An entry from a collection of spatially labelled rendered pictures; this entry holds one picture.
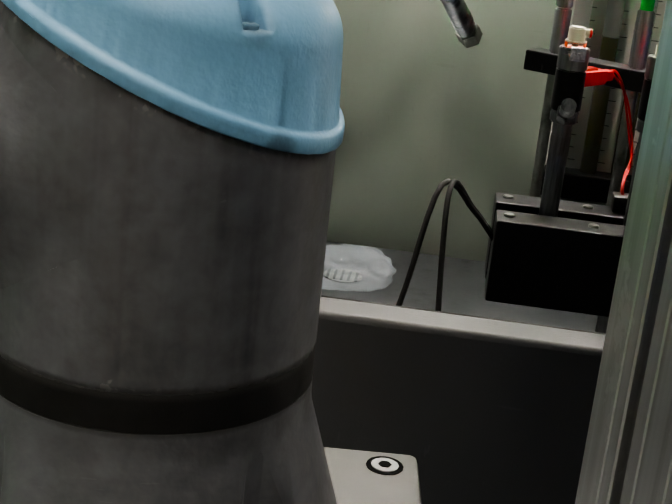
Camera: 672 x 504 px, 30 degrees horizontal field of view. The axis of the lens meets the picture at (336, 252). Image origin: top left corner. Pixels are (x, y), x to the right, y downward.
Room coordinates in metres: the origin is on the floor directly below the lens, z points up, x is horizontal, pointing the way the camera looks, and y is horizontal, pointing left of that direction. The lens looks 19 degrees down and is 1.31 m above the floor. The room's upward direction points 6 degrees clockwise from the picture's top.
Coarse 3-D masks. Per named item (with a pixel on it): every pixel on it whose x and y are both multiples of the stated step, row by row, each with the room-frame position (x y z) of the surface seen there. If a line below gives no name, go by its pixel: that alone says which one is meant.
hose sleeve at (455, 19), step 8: (440, 0) 1.07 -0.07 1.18; (448, 0) 1.06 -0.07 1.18; (456, 0) 1.07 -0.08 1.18; (464, 0) 1.08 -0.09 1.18; (448, 8) 1.07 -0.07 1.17; (456, 8) 1.07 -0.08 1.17; (464, 8) 1.08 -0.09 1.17; (456, 16) 1.08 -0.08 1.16; (464, 16) 1.09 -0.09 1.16; (472, 16) 1.10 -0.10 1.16; (456, 24) 1.09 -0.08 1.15; (464, 24) 1.09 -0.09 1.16; (472, 24) 1.10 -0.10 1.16; (464, 32) 1.10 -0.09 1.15; (472, 32) 1.11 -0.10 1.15
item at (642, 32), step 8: (648, 0) 1.30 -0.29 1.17; (640, 8) 1.30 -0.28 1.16; (648, 8) 1.30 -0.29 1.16; (640, 16) 1.30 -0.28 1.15; (648, 16) 1.29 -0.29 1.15; (640, 24) 1.29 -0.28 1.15; (648, 24) 1.29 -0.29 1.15; (640, 32) 1.29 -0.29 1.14; (648, 32) 1.29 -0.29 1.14; (632, 40) 1.30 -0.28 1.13; (640, 40) 1.29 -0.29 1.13; (648, 40) 1.30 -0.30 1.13; (632, 48) 1.30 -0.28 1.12; (640, 48) 1.29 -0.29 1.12; (648, 48) 1.30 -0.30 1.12; (632, 56) 1.30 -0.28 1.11; (640, 56) 1.29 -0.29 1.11; (632, 64) 1.30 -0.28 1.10; (640, 64) 1.29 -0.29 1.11
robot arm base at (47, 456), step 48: (0, 384) 0.36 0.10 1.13; (48, 384) 0.35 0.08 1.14; (288, 384) 0.38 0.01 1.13; (0, 432) 0.36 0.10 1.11; (48, 432) 0.35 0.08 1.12; (96, 432) 0.35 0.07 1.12; (144, 432) 0.35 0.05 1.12; (192, 432) 0.35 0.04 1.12; (240, 432) 0.36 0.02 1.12; (288, 432) 0.38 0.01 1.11; (0, 480) 0.36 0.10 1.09; (48, 480) 0.35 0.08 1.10; (96, 480) 0.35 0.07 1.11; (144, 480) 0.35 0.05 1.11; (192, 480) 0.35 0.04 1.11; (240, 480) 0.36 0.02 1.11; (288, 480) 0.37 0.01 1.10
